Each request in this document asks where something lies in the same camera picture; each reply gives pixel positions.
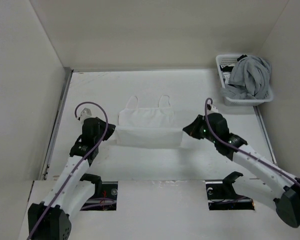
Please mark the left metal table rail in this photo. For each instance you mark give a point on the left metal table rail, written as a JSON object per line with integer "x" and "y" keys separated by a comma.
{"x": 56, "y": 124}

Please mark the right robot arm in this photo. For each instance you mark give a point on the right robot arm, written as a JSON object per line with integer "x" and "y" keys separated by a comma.
{"x": 276, "y": 188}

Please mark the grey tank top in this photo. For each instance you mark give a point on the grey tank top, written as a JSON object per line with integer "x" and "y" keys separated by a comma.
{"x": 249, "y": 79}

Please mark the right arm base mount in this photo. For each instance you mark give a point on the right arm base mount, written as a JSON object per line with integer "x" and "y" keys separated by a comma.
{"x": 221, "y": 195}

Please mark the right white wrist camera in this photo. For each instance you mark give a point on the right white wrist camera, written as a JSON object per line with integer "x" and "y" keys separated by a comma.
{"x": 211, "y": 109}

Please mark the metal table rail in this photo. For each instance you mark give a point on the metal table rail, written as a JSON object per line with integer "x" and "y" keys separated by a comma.
{"x": 265, "y": 133}
{"x": 56, "y": 124}

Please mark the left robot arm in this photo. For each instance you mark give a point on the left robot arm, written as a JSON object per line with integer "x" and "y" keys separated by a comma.
{"x": 51, "y": 218}

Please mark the black tank top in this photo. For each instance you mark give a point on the black tank top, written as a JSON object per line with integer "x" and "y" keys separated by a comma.
{"x": 229, "y": 67}

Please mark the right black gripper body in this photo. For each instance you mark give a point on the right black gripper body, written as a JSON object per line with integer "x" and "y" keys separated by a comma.
{"x": 207, "y": 134}

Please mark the right metal table rail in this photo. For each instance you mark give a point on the right metal table rail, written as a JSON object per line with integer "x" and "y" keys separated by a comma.
{"x": 265, "y": 133}

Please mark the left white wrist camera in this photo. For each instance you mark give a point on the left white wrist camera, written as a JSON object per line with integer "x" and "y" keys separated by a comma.
{"x": 84, "y": 114}

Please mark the white tank top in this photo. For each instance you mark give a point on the white tank top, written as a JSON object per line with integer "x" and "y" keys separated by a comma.
{"x": 153, "y": 127}

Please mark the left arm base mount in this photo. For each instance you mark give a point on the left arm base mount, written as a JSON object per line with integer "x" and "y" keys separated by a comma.
{"x": 104, "y": 198}

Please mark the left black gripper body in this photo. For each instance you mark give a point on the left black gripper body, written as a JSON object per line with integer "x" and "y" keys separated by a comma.
{"x": 102, "y": 129}

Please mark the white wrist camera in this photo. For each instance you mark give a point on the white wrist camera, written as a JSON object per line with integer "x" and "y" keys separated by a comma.
{"x": 211, "y": 109}
{"x": 84, "y": 114}

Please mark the white plastic laundry basket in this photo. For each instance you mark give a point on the white plastic laundry basket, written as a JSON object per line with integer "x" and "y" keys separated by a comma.
{"x": 228, "y": 59}

